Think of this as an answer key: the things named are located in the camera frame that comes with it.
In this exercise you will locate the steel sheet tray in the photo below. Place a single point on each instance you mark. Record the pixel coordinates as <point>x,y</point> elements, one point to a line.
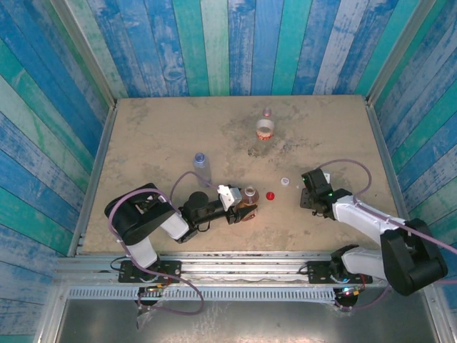
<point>250,321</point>

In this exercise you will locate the aluminium front mounting rail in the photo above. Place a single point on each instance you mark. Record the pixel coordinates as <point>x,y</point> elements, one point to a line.
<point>242,268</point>

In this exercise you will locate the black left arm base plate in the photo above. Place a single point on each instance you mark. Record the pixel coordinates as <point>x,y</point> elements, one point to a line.
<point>168,268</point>

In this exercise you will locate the white bottle cap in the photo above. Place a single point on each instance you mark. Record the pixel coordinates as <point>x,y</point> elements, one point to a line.
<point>285,182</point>

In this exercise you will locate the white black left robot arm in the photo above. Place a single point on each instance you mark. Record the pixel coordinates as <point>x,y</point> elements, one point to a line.
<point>143,250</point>

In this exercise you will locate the circuit board with lights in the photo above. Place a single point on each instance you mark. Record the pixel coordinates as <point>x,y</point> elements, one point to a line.
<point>348,292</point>
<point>153,288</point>

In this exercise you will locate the clear blue-tinted plastic bottle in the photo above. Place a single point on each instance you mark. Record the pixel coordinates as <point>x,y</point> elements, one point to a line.
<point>202,171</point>

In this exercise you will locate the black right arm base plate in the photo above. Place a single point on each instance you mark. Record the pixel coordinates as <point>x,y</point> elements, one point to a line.
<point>317,271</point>

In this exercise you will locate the amber bottle red gold label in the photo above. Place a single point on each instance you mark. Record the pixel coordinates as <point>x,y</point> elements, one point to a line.
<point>250,200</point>

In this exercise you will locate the clear bottle with red label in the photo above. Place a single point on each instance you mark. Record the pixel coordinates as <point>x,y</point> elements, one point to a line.
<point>265,135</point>

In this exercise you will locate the aluminium corner post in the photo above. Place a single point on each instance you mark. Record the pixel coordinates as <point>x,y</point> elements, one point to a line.
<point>400,53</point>
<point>84,53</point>

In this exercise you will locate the aluminium table side rail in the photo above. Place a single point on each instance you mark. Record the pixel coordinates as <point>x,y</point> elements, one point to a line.
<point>94,178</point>
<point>383,153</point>

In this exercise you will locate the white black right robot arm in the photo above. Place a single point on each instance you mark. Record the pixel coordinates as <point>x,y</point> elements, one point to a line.
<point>357,214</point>

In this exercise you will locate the red bottle cap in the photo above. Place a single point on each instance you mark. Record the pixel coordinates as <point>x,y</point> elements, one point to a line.
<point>270,196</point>

